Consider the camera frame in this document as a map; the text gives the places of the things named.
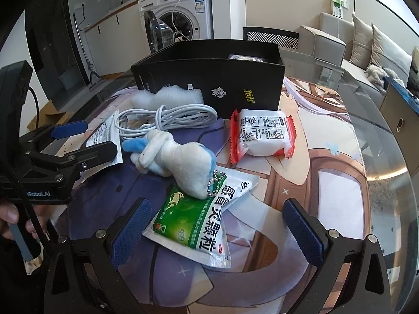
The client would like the blue printed sheet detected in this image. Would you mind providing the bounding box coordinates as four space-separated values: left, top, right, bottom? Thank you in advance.
384 77 419 99

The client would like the person's left hand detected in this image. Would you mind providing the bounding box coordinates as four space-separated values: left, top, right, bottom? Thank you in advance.
0 201 22 240

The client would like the beige side cabinet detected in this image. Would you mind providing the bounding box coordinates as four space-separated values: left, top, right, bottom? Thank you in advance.
380 77 419 158

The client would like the brown cardboard box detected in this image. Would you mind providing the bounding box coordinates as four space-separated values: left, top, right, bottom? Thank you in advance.
28 100 73 131

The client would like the black chair with patterned back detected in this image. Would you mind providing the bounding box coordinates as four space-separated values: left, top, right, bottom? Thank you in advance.
243 26 300 51

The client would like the white foam block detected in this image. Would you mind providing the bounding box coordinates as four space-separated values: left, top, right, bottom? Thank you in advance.
129 85 203 112

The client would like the white and blue plush toy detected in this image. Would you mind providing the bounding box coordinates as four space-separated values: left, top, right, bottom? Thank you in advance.
122 130 228 201

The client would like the clear plastic packet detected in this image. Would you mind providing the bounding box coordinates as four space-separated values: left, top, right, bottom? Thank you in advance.
229 54 266 63

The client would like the white and green wall device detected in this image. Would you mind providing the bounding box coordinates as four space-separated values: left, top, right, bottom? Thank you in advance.
329 0 349 17

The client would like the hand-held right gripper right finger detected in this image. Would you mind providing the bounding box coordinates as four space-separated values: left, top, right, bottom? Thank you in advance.
283 198 398 314

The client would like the beige sofa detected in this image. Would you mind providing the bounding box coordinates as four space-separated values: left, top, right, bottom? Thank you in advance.
298 11 419 105

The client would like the thin white power cord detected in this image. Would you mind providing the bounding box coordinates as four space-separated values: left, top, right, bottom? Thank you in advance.
173 0 197 40

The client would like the black jacket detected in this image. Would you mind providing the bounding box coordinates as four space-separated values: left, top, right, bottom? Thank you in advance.
407 47 419 95

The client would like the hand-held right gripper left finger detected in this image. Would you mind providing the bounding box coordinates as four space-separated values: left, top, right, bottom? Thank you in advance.
42 198 154 314

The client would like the beige cushion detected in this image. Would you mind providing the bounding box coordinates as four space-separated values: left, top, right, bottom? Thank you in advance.
349 14 374 69

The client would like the white washing machine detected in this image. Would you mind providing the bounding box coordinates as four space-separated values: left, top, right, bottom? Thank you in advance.
137 0 215 54

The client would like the white cable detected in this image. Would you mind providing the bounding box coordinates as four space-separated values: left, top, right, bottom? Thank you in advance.
114 104 218 141

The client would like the red and white tissue packet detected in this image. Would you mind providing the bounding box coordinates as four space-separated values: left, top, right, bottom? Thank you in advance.
228 108 297 164

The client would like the large dark panel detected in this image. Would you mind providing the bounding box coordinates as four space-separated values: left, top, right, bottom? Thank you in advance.
24 0 99 112

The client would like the white kitchen counter cabinet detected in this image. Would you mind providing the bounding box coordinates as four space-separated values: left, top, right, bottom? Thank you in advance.
82 0 141 76

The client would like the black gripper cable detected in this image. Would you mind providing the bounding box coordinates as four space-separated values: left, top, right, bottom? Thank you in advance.
28 87 41 131

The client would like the grey fuzzy cloth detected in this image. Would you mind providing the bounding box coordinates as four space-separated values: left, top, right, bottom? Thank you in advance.
365 64 406 87

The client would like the black cardboard box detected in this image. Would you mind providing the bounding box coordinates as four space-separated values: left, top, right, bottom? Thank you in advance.
131 39 286 120

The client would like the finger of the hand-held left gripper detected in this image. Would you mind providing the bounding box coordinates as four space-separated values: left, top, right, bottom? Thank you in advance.
24 141 124 184
20 121 89 156

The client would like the green and white medicine packet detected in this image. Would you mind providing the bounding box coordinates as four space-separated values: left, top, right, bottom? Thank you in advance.
142 168 261 269

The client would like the grey cushion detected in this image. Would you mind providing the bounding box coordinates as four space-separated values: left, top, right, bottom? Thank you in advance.
370 23 413 79

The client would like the printed table mat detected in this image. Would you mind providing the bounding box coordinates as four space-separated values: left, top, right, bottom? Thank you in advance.
52 77 367 314

